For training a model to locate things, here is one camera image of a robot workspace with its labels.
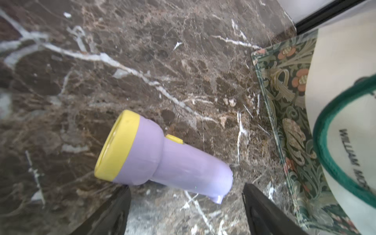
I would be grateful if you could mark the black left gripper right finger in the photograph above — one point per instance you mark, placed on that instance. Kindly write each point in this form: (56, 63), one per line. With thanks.
(264, 217)

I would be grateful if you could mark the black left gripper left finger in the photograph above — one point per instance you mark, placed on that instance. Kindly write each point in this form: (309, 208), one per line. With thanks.
(110, 218)

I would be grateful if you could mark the purple flashlight sideways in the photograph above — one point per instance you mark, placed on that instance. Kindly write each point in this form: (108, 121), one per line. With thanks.
(137, 151)

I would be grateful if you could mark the cream tote bag green handles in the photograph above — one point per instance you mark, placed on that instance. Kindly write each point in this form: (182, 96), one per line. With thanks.
(320, 94)

